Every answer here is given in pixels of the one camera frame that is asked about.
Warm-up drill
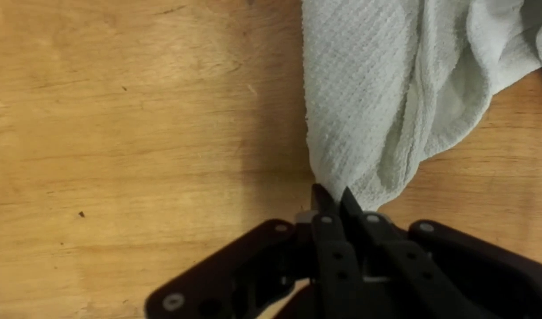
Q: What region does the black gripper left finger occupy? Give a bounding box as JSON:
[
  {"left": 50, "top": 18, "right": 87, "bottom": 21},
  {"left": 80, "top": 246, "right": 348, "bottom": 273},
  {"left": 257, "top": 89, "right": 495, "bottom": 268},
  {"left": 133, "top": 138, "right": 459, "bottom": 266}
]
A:
[{"left": 142, "top": 181, "right": 369, "bottom": 319}]

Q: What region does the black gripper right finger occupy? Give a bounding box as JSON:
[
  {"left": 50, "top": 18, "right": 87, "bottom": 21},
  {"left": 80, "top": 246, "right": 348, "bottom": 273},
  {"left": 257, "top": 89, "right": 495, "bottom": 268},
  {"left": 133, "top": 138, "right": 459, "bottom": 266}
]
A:
[{"left": 340, "top": 186, "right": 542, "bottom": 319}]

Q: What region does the white cloth towel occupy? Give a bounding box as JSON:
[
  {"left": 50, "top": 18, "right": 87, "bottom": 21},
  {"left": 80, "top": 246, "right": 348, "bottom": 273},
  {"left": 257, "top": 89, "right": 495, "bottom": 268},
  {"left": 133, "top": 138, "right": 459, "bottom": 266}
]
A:
[{"left": 300, "top": 0, "right": 542, "bottom": 214}]

